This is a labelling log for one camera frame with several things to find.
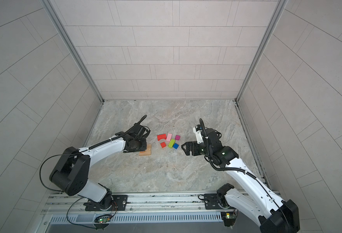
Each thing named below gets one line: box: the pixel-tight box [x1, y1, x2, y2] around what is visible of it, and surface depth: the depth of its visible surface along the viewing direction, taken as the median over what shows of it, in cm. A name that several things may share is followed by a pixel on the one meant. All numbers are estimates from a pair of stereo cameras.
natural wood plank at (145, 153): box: [138, 150, 152, 156], surface depth 89 cm
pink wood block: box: [166, 133, 173, 142], surface depth 96 cm
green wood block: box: [168, 138, 176, 149], surface depth 93 cm
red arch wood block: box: [156, 133, 167, 142], surface depth 96 cm
